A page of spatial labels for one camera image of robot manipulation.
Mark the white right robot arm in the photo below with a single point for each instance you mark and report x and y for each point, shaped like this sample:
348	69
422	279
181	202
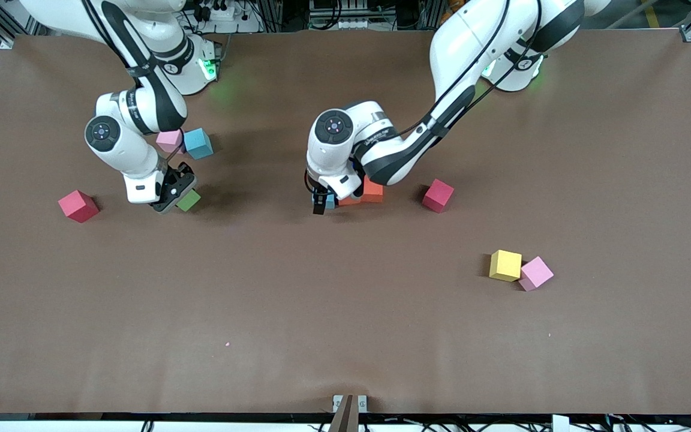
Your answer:
123	150

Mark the light pink foam cube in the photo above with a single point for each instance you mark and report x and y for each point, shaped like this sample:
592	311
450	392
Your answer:
536	274
170	141

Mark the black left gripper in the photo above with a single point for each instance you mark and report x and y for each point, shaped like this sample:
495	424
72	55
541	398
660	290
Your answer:
320	200

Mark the grey clamp bracket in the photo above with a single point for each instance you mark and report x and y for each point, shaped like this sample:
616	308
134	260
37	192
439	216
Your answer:
338	403

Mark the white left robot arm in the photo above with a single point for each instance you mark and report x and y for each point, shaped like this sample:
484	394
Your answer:
471	42

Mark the yellow foam cube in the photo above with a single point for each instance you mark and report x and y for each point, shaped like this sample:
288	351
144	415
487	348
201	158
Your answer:
505	266

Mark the white power strip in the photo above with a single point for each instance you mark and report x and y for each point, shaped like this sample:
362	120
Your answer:
224	13

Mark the brown table cover mat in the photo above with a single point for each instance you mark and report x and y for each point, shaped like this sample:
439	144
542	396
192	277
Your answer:
321	300

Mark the green foam cube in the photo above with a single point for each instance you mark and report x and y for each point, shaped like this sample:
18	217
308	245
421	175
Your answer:
189	201

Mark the red foam cube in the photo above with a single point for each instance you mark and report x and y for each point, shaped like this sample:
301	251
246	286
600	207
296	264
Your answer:
78	206
438	196

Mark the orange foam cube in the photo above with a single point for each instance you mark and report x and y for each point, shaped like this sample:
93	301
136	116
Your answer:
350	201
374	192

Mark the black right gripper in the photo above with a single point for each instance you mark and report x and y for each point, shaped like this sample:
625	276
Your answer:
179	182

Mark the cyan foam cube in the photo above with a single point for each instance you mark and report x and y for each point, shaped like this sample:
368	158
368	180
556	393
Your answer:
330	201
198	144

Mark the grey equipment rack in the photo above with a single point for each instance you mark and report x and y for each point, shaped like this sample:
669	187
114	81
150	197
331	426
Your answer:
351	24

